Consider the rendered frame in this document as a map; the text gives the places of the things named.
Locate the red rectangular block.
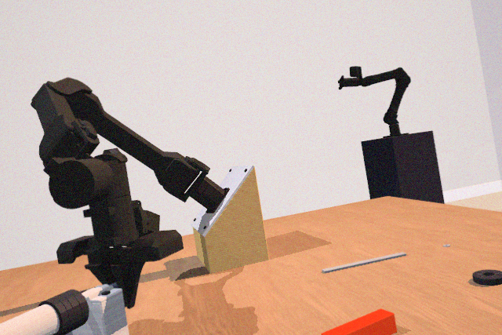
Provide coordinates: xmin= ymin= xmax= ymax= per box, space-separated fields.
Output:
xmin=322 ymin=309 xmax=397 ymax=335

